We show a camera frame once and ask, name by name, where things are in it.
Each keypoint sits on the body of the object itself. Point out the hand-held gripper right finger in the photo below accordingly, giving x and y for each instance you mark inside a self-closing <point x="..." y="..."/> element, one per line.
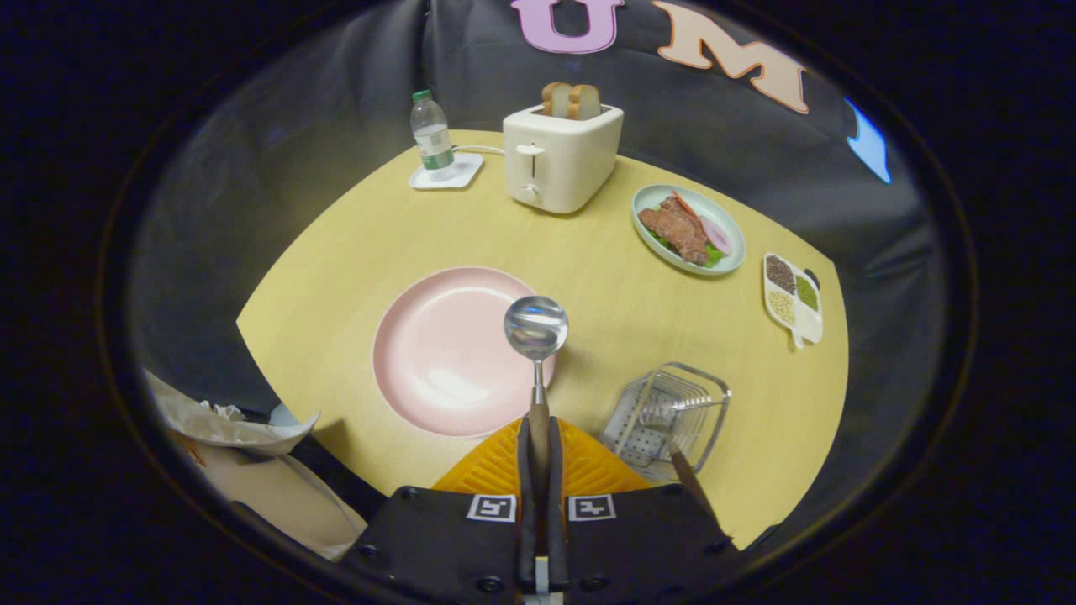
<point x="556" y="521"/>

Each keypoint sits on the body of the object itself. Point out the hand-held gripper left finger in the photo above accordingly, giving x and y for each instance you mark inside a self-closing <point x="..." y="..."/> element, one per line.
<point x="525" y="521"/>

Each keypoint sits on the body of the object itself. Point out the clear drainer basket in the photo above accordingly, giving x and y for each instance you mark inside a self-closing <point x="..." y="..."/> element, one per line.
<point x="639" y="428"/>

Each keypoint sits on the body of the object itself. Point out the pink round plate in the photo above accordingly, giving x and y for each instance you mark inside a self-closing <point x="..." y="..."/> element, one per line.
<point x="445" y="353"/>

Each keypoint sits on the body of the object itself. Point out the beige bin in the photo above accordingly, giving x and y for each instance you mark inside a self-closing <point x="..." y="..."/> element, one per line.
<point x="277" y="496"/>

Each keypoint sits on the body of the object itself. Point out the green lettuce leaf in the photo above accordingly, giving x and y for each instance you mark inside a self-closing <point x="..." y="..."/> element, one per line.
<point x="714" y="259"/>

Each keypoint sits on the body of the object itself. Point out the brown meat steak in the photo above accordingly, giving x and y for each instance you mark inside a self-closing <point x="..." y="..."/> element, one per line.
<point x="677" y="231"/>

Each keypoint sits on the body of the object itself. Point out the white divided grain dish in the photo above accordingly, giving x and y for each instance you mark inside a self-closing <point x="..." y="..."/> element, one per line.
<point x="809" y="323"/>

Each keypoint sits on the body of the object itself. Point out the crumpled white bag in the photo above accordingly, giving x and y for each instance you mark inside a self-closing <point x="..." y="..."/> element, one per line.
<point x="218" y="424"/>

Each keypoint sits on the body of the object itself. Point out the pink ham slice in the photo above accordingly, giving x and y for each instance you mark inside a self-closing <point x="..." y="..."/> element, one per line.
<point x="716" y="235"/>

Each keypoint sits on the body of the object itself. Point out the pale green oval plate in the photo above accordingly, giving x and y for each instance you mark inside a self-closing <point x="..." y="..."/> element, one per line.
<point x="731" y="231"/>

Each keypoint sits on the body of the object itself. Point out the orange carrot strip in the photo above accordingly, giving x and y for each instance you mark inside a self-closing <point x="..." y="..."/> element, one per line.
<point x="683" y="204"/>

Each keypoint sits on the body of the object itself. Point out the white square coaster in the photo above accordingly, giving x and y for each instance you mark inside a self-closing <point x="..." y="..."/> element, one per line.
<point x="466" y="168"/>

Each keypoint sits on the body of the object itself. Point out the cream white toaster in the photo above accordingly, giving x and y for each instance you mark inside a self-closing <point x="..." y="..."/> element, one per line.
<point x="572" y="160"/>

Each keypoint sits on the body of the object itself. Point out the clear plastic water bottle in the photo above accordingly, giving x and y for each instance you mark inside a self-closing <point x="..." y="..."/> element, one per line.
<point x="433" y="139"/>

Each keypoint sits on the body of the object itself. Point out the toast bread slice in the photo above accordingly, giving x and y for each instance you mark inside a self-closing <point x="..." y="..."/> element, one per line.
<point x="586" y="102"/>
<point x="555" y="99"/>

